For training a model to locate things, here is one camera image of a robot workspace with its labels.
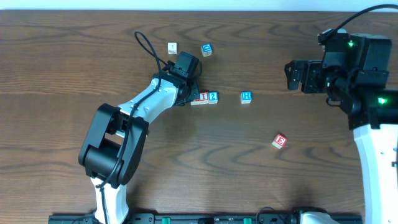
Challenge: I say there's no red letter I block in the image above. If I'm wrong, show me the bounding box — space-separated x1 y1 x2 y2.
199 92 209 104

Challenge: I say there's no red letter A block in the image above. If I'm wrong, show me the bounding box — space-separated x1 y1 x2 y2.
190 99 201 106

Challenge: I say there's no blue number 2 block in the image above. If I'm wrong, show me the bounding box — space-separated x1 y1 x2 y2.
208 91 218 104

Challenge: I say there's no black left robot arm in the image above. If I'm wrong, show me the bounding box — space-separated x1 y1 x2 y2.
78 52 202 223

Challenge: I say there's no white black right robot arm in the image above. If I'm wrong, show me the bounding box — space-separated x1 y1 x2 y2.
284 29 397 223

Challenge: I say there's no plain wooden picture block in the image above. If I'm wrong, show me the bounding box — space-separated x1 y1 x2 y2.
167 42 178 55

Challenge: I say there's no blue letter D block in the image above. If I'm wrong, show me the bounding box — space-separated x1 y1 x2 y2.
201 43 213 57

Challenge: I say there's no blue letter H block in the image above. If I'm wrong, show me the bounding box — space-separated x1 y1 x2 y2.
240 91 252 104

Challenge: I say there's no red letter E block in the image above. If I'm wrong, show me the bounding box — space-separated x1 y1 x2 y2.
272 134 287 149

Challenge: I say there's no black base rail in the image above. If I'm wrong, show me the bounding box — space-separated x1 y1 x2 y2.
48 207 363 224

